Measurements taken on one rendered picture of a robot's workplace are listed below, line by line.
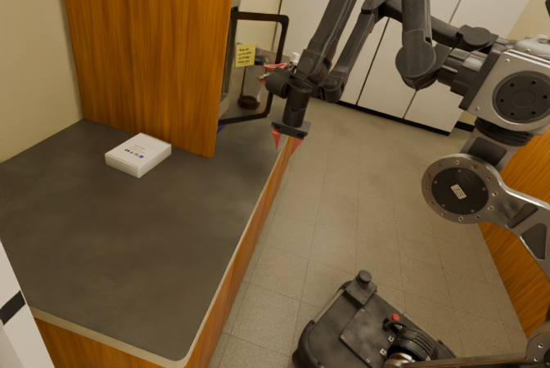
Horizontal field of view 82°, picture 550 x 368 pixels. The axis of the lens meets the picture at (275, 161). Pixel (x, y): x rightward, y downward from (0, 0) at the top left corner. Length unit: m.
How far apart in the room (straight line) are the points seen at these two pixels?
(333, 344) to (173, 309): 0.98
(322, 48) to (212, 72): 0.34
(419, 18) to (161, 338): 0.82
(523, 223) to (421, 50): 0.53
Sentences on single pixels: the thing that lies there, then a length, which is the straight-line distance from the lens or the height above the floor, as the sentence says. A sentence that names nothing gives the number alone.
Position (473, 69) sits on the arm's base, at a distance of 0.72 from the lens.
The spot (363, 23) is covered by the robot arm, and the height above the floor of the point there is 1.41.
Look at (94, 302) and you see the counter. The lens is 0.77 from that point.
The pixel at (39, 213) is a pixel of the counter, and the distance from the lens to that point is 0.97.
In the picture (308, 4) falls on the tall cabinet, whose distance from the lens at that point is 4.11.
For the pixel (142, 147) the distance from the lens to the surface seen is 1.09.
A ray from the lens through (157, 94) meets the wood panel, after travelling 1.10.
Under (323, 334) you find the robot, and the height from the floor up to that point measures 0.24.
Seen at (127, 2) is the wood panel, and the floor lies 1.37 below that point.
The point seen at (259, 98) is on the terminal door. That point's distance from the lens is 1.25.
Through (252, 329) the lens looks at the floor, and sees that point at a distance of 1.80.
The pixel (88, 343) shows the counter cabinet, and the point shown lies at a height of 0.88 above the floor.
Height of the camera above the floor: 1.59
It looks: 34 degrees down
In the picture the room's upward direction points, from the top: 14 degrees clockwise
